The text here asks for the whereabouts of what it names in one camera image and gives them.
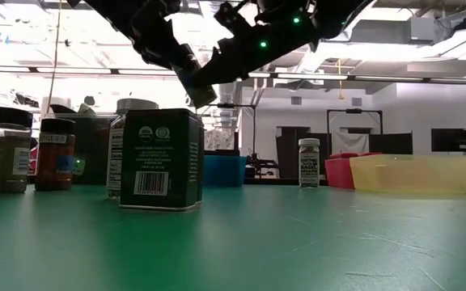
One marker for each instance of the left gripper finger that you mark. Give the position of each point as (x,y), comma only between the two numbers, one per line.
(168,56)

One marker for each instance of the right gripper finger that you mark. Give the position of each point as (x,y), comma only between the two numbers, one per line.
(221,66)

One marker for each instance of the yellow spice jar black lid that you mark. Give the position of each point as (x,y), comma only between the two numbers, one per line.
(202,95)

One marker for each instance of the black pepper spice tin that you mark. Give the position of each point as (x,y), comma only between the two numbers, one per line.
(156,161)
(201,161)

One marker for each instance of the white lid spice jar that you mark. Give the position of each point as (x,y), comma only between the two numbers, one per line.
(115,161)

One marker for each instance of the white lid bagel seasoning jar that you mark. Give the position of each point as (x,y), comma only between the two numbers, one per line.
(309,165)

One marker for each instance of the red spice jar black lid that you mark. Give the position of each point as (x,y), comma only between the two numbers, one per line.
(55,161)

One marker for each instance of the green herb jar black lid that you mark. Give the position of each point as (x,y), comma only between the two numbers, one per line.
(4,161)

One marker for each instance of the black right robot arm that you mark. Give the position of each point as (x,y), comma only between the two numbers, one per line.
(330,16)

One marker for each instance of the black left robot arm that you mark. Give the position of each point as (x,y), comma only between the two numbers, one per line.
(111,12)

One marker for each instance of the blue plastic bin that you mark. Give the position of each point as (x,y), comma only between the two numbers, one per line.
(225,171)

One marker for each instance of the white tag with green light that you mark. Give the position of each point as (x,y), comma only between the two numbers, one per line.
(79,166)

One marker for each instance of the pink plastic bin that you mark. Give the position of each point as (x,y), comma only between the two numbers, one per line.
(338,174)

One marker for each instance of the green table mat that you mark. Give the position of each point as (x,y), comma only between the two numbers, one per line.
(233,250)

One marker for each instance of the yellow plastic bin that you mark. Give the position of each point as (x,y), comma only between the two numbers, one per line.
(411,174)

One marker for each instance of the black metal frame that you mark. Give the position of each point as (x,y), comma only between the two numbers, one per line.
(229,106)
(354,110)

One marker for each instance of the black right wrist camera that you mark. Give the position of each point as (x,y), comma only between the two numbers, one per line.
(235,20)

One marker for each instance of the black wall screen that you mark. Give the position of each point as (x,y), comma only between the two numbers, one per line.
(450,140)

